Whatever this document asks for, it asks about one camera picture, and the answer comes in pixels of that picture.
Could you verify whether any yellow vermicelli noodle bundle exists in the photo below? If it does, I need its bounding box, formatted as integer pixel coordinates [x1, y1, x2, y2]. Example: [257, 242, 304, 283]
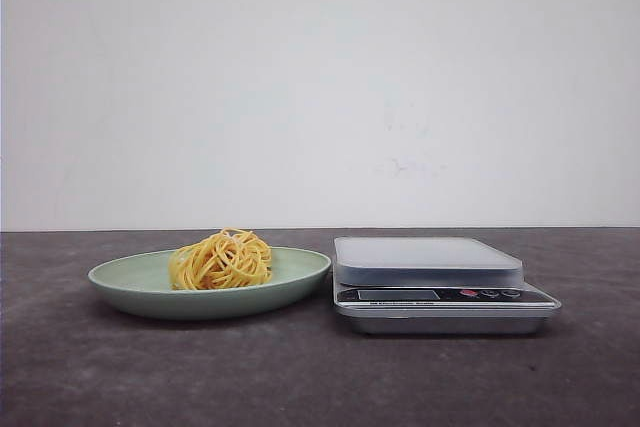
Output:
[168, 228, 272, 290]

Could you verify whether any light green plate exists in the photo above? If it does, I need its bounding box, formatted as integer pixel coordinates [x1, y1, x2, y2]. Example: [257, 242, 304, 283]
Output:
[88, 247, 331, 321]

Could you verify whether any silver digital kitchen scale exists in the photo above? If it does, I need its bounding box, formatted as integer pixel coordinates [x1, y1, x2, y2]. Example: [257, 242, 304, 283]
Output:
[333, 237, 561, 335]

